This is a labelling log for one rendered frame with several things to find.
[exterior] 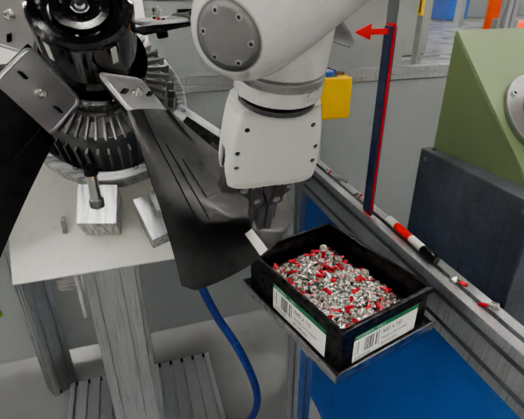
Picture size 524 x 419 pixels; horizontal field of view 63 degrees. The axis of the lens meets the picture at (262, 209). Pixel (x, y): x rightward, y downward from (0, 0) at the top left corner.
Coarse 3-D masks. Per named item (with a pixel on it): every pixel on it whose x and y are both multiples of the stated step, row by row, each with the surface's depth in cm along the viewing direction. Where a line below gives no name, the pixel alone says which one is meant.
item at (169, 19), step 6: (138, 18) 60; (144, 18) 60; (150, 18) 61; (168, 18) 59; (174, 18) 58; (180, 18) 55; (186, 18) 55; (138, 24) 54; (144, 24) 53; (150, 24) 53; (156, 24) 53
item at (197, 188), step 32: (160, 128) 52; (160, 160) 48; (192, 160) 52; (160, 192) 46; (192, 192) 49; (192, 224) 47; (224, 224) 50; (288, 224) 58; (192, 256) 45; (224, 256) 48; (256, 256) 51; (192, 288) 44
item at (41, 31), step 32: (32, 0) 47; (64, 0) 49; (96, 0) 50; (128, 0) 50; (32, 32) 48; (64, 32) 48; (96, 32) 49; (128, 32) 50; (64, 64) 50; (96, 64) 50; (128, 64) 55; (96, 96) 57
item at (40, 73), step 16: (32, 48) 50; (16, 64) 49; (32, 64) 50; (48, 64) 52; (0, 80) 48; (16, 80) 49; (32, 80) 51; (48, 80) 52; (16, 96) 50; (32, 96) 51; (48, 96) 53; (64, 96) 54; (32, 112) 52; (48, 112) 53; (64, 112) 55; (48, 128) 54
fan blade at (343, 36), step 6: (180, 12) 59; (186, 12) 58; (342, 24) 61; (336, 30) 59; (342, 30) 60; (348, 30) 60; (336, 36) 58; (342, 36) 58; (348, 36) 59; (336, 42) 57; (342, 42) 58; (348, 42) 58; (354, 42) 59
